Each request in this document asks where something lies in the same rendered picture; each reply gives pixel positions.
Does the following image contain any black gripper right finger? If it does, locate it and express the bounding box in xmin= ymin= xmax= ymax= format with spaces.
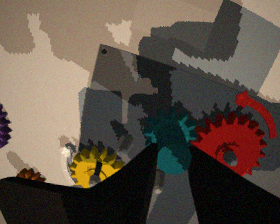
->
xmin=187 ymin=146 xmax=280 ymax=224

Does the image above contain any red gear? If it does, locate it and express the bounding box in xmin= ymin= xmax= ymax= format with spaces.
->
xmin=189 ymin=111 xmax=267 ymax=176

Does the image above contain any grey board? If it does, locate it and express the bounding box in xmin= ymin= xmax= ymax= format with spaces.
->
xmin=77 ymin=43 xmax=280 ymax=224

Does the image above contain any yellow gear with black stripe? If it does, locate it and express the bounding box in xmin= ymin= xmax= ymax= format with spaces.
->
xmin=70 ymin=147 xmax=124 ymax=188

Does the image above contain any purple gear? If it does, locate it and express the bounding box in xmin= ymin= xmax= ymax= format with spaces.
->
xmin=0 ymin=103 xmax=11 ymax=148

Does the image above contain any brown gear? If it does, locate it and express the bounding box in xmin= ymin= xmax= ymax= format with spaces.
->
xmin=15 ymin=168 xmax=46 ymax=182

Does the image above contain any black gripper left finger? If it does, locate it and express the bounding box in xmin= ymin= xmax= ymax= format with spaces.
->
xmin=0 ymin=143 xmax=159 ymax=224

